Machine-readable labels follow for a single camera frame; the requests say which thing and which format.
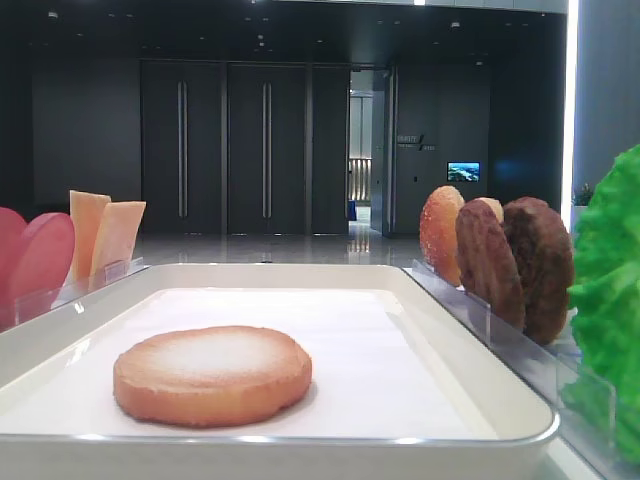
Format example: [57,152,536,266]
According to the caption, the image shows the inner brown meat patty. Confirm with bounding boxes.
[455,199,525,331]

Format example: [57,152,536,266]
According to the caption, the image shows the brown meat patty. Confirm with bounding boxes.
[503,197,575,345]
[455,199,525,331]

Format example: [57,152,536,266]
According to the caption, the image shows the bread slice on tray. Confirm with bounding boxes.
[113,326,313,428]

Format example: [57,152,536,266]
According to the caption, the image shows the inner orange cheese slice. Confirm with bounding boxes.
[89,201,146,290]

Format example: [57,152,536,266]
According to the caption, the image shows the orange cheese slice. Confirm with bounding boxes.
[69,190,111,282]
[89,201,146,290]

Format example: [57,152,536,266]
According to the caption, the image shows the outer brown meat patty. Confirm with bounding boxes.
[503,197,575,345]

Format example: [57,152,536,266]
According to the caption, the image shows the outer orange cheese slice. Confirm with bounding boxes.
[69,190,111,282]

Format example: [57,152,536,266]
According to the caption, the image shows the inner red tomato slice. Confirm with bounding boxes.
[1,212,75,303]

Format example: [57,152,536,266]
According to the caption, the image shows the red tomato slice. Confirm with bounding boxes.
[1,207,27,306]
[1,212,75,303]

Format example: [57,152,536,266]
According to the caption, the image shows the outer red tomato slice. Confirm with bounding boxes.
[1,207,27,306]

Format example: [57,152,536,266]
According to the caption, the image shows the green lettuce leaf in rack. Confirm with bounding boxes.
[562,147,639,464]

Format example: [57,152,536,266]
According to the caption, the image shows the inner bun top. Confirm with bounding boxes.
[419,185,465,287]

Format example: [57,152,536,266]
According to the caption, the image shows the bun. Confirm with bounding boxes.
[419,185,465,287]
[479,197,504,224]

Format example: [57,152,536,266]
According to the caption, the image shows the dark double doors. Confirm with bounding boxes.
[141,61,350,235]

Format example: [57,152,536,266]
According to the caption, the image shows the white rectangular metal tray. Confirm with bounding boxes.
[1,264,560,479]

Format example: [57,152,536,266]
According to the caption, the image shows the outer bun top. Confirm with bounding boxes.
[479,197,504,224]

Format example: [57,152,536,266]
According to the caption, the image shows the left clear acrylic rack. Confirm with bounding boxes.
[1,257,146,332]

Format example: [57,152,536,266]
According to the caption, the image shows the clear acrylic rack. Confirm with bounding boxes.
[407,260,639,479]
[1,257,146,332]

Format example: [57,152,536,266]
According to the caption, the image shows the right clear acrylic rack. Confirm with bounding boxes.
[407,260,639,479]

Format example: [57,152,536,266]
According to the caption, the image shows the wall screen display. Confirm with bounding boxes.
[447,162,480,183]

